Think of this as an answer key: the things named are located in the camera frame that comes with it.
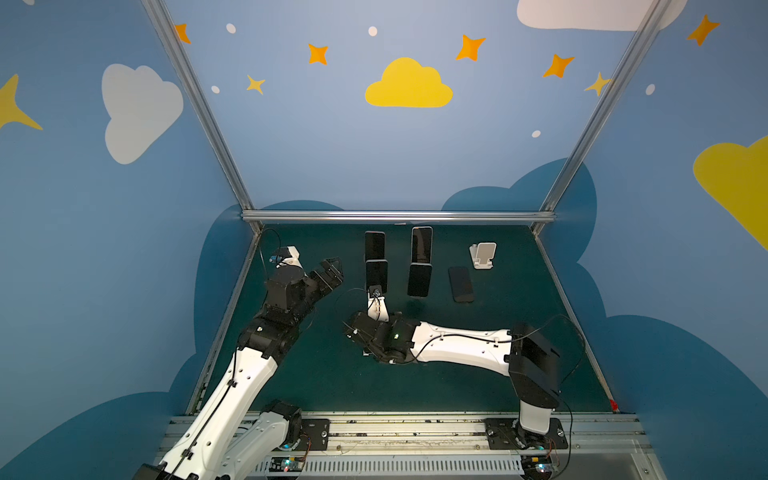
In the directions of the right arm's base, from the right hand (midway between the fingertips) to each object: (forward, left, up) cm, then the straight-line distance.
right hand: (371, 316), depth 82 cm
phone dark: (+17, 0, -3) cm, 17 cm away
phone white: (+20, -29, -13) cm, 38 cm away
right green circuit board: (-31, -43, -14) cm, 54 cm away
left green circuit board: (-34, +19, -13) cm, 41 cm away
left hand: (+5, +9, +16) cm, 19 cm away
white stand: (+32, -37, -8) cm, 49 cm away
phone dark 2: (+15, -14, -2) cm, 20 cm away
